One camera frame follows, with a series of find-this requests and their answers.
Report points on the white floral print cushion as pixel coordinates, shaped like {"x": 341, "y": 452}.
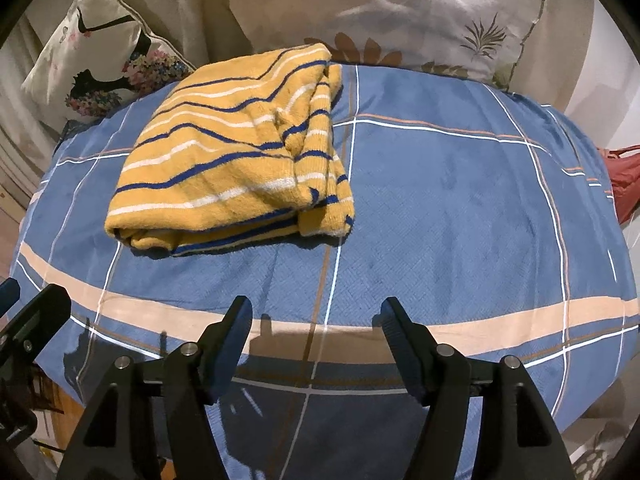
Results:
{"x": 95, "y": 60}

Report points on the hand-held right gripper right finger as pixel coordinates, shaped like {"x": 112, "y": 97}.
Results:
{"x": 402, "y": 345}

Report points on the blue plaid blanket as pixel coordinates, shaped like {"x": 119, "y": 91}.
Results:
{"x": 450, "y": 210}

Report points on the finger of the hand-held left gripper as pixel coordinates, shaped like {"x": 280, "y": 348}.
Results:
{"x": 9, "y": 296}
{"x": 42, "y": 312}

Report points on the beige sofa backrest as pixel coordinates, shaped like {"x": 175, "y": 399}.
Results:
{"x": 200, "y": 15}

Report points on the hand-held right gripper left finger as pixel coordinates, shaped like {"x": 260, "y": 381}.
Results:
{"x": 237, "y": 340}

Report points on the red cloth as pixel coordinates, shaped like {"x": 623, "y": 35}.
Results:
{"x": 625, "y": 180}

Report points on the white leaf print pillow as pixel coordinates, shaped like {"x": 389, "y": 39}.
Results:
{"x": 390, "y": 5}

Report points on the yellow striped sweater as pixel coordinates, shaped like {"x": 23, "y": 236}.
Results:
{"x": 225, "y": 160}

